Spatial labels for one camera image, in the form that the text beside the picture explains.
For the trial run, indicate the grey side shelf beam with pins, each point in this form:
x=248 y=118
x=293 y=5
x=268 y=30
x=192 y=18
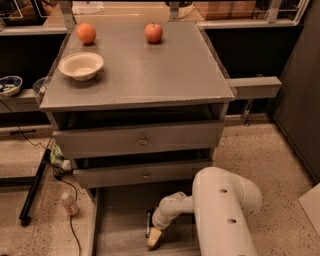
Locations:
x=255 y=87

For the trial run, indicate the black stand leg with wheel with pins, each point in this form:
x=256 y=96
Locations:
x=24 y=217

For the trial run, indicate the blue patterned bowl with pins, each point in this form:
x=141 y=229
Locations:
x=10 y=85

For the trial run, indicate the clear plastic bottle on floor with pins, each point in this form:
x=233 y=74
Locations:
x=69 y=204

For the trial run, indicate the white floor panel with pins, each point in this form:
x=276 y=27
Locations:
x=310 y=203

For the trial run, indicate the white paper bowl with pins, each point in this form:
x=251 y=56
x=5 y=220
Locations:
x=81 y=66

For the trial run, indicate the top grey drawer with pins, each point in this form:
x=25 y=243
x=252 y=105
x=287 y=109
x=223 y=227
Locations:
x=123 y=140

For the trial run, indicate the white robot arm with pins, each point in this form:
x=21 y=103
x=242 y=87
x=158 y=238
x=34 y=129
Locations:
x=221 y=201

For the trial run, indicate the green chip bag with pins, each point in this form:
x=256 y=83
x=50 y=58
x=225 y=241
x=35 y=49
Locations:
x=58 y=161

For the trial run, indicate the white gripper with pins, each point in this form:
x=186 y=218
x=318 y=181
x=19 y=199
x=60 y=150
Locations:
x=162 y=219

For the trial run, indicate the middle grey drawer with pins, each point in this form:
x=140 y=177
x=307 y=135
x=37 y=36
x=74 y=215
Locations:
x=139 y=173

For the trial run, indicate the grey drawer cabinet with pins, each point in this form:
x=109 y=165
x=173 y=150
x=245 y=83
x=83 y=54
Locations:
x=176 y=80

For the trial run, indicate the clear plastic container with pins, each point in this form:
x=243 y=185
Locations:
x=40 y=87

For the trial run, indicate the bottom grey open drawer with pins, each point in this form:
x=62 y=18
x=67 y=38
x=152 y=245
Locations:
x=122 y=222

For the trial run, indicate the red apple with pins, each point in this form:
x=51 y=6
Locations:
x=153 y=33

